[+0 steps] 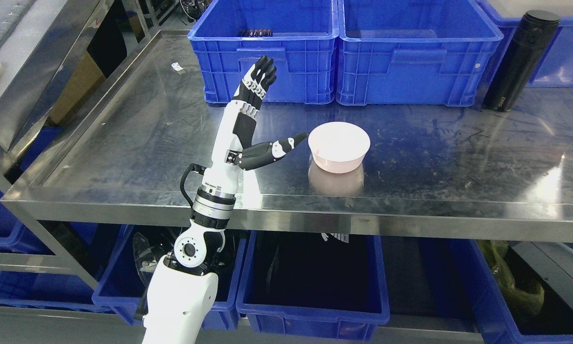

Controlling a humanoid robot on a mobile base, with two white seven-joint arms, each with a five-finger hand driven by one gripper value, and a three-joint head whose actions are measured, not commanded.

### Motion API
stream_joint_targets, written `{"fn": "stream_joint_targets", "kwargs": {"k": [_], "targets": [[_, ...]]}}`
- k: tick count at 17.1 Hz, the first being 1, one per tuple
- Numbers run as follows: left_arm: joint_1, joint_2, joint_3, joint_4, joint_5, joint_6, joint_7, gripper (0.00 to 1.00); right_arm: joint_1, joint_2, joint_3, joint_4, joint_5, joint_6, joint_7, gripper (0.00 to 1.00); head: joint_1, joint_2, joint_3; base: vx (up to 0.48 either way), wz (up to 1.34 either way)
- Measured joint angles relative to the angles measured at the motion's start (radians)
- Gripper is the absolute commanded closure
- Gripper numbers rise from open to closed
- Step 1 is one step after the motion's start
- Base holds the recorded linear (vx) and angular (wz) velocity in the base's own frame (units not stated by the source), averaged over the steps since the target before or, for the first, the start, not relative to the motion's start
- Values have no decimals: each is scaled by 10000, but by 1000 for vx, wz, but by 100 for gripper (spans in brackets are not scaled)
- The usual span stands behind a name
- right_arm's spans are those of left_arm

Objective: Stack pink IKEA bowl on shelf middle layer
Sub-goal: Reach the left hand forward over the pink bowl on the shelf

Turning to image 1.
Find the blue crate back left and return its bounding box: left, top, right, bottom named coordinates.
left=188, top=0, right=339, bottom=105

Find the blue bin lower middle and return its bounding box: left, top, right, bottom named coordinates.
left=235, top=231, right=391, bottom=341

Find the pink plastic bowl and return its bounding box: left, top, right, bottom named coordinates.
left=308, top=121, right=371, bottom=174

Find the blue crate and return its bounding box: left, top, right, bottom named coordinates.
left=188, top=0, right=339, bottom=105
left=477, top=0, right=573, bottom=88
left=335, top=0, right=503, bottom=107

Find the blue bin lower left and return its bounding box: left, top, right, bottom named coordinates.
left=92, top=225, right=249, bottom=331

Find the steel shelf table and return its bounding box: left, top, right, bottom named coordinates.
left=2, top=31, right=573, bottom=243

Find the white paper scrap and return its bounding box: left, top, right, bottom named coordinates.
left=170, top=62, right=186, bottom=74

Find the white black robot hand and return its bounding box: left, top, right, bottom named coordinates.
left=202, top=55, right=308, bottom=198

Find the black bag in bin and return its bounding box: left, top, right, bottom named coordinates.
left=251, top=232, right=369, bottom=312

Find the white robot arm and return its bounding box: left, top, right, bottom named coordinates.
left=142, top=185, right=236, bottom=344

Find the blue bin lower right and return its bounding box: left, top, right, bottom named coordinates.
left=448, top=239, right=573, bottom=344

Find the black thermos bottle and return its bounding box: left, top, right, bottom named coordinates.
left=482, top=10, right=561, bottom=112

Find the yellow-green bag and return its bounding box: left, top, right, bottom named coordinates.
left=476, top=240, right=545, bottom=322

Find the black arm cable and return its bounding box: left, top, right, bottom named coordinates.
left=180, top=163, right=207, bottom=208

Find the blue crate back middle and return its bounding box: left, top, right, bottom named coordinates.
left=335, top=0, right=503, bottom=107

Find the blue bin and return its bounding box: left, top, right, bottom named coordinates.
left=92, top=225, right=249, bottom=331
left=235, top=231, right=391, bottom=341
left=448, top=239, right=573, bottom=344

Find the blue crate back right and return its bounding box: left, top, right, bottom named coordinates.
left=477, top=0, right=573, bottom=88

